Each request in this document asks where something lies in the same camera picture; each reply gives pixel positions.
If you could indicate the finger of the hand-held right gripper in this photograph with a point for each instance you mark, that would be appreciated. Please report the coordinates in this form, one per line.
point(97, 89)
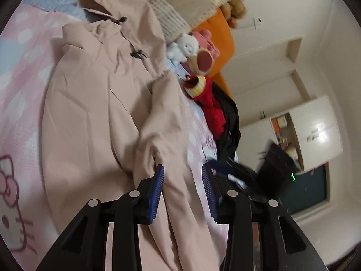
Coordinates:
point(221, 169)
point(245, 172)

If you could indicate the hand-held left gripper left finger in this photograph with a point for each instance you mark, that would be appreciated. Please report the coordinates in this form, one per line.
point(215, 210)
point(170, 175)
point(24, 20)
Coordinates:
point(156, 194)

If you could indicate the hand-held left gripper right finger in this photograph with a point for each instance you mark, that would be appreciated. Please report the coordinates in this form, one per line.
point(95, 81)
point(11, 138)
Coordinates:
point(208, 194)

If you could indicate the pink hooded jacket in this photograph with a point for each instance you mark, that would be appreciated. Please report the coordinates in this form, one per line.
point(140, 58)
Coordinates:
point(93, 104)

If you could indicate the dark green board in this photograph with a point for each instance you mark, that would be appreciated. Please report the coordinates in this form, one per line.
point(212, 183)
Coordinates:
point(310, 189)

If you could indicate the black garment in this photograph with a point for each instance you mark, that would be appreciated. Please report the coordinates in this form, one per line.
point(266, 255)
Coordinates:
point(230, 124)

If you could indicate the white cabinet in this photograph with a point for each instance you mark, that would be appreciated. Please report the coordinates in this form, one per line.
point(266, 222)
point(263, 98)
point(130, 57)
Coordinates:
point(318, 129)

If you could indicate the red garment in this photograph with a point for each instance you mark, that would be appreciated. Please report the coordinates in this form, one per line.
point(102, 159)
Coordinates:
point(210, 104)

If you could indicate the white closet door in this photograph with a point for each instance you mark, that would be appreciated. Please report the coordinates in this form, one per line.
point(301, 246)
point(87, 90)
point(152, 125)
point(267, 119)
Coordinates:
point(270, 96)

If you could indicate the pink plush bear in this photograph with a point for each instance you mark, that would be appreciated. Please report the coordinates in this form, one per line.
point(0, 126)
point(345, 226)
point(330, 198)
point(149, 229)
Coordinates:
point(204, 59)

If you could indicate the white room door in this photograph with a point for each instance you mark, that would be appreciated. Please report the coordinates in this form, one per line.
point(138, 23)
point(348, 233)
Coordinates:
point(265, 56)

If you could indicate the white plush lamb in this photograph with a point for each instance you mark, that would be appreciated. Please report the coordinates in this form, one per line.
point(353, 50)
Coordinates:
point(186, 43)

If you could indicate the brown plush bear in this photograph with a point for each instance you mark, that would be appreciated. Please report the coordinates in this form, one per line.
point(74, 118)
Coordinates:
point(237, 8)

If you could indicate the pink checked cat-print blanket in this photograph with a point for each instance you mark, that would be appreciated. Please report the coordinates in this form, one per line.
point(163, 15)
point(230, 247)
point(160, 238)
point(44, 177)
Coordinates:
point(22, 90)

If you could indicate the beige patchwork pillow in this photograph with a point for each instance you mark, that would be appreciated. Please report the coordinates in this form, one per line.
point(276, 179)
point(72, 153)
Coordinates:
point(174, 5)

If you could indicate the white wall socket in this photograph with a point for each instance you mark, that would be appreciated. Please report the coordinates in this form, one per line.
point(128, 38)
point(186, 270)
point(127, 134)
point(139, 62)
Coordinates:
point(257, 22)

